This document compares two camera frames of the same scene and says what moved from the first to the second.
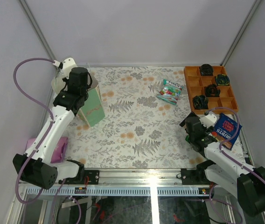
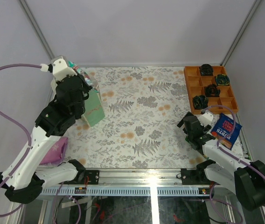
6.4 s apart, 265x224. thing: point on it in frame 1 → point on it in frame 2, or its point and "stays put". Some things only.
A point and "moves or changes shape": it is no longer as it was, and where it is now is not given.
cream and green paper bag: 92,111 stays put
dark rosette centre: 212,90 stays put
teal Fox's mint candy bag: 170,92 moves or changes shape
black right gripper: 206,130 stays put
